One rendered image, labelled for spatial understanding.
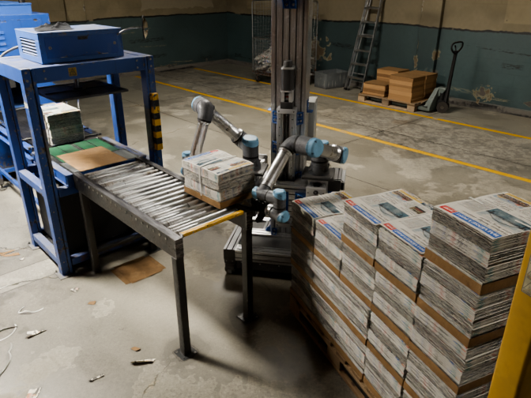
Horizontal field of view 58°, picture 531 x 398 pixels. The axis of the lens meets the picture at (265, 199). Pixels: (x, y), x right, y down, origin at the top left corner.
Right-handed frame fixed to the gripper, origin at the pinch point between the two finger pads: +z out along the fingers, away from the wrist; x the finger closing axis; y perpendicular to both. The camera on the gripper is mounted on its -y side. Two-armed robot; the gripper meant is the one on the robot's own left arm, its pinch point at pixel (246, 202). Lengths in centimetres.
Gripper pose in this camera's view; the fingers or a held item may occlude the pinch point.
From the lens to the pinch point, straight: 304.5
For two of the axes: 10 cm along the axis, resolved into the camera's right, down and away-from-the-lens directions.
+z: -6.8, -3.0, 6.7
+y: 0.0, -9.1, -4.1
